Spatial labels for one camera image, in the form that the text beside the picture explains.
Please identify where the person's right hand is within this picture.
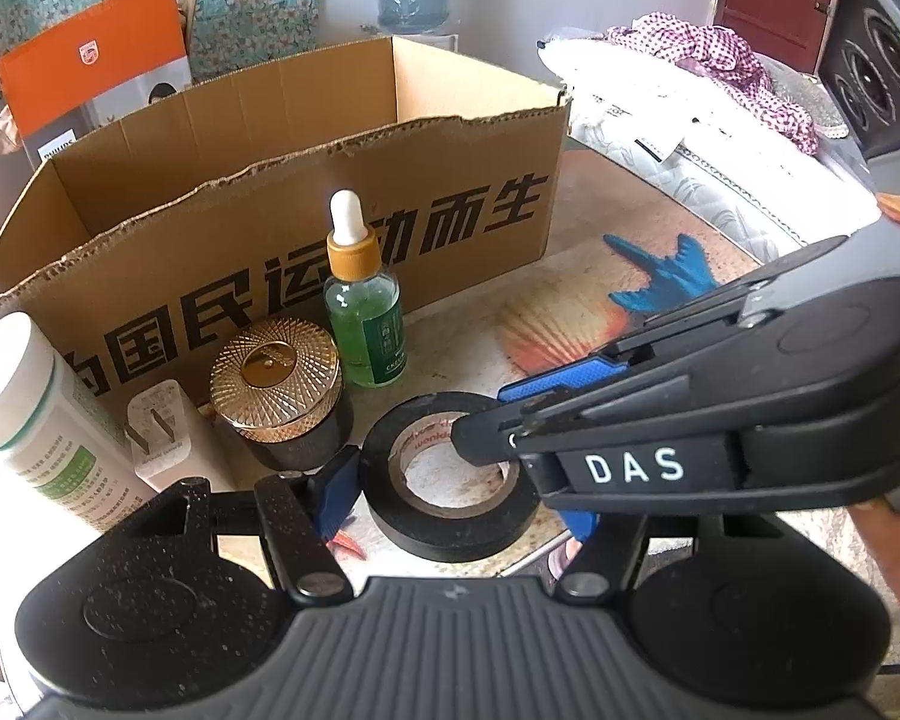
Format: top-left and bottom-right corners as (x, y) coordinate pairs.
(849, 501), (900, 620)

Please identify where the white pill bottle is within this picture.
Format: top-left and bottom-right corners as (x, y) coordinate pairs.
(0, 311), (158, 537)

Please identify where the black speaker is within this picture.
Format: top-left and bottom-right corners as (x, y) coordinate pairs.
(817, 0), (900, 162)

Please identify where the brown wooden cabinet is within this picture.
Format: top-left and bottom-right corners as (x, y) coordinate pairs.
(709, 0), (845, 76)

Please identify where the black jar with gold lid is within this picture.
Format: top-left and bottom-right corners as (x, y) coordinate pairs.
(210, 320), (353, 473)

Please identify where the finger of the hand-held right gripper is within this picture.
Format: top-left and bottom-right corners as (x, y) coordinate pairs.
(450, 369), (683, 466)
(497, 281), (758, 406)

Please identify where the pink checkered cloth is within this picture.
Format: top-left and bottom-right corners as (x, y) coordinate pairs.
(607, 13), (822, 155)

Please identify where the brown paper bag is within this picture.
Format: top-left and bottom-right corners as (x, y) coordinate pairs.
(0, 105), (27, 158)

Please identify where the green dropper bottle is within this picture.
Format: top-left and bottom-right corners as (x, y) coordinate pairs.
(322, 190), (406, 389)

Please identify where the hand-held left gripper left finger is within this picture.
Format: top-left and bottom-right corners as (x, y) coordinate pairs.
(127, 446), (361, 605)

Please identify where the black tape roll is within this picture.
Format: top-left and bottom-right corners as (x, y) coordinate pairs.
(360, 392), (542, 562)

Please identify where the orange printed appliance box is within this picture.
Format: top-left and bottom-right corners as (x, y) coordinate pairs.
(0, 0), (194, 166)

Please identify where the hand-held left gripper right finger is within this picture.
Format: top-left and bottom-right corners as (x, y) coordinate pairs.
(555, 510), (650, 605)

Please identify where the large cardboard box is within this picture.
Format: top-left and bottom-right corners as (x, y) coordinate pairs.
(0, 35), (573, 398)

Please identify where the white charger plug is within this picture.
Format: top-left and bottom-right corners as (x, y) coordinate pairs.
(125, 381), (215, 500)

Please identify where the white mattress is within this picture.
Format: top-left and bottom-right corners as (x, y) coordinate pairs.
(536, 37), (882, 263)

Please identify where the floral cloth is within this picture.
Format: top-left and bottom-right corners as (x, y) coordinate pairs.
(0, 0), (346, 83)

